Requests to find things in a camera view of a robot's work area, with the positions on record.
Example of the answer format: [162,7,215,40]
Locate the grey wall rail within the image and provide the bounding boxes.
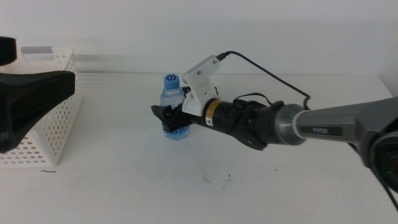
[73,54,129,63]

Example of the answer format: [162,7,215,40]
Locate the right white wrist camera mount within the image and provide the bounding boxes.
[181,54,222,118]

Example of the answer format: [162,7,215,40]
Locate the right thin black arm wire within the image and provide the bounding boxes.
[233,91,284,109]

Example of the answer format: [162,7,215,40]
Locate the clear water bottle blue label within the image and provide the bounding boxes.
[159,73,192,141]

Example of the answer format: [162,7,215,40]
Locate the white perforated plastic basket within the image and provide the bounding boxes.
[0,46,83,167]

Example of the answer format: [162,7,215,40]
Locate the right black camera cable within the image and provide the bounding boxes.
[216,50,398,213]

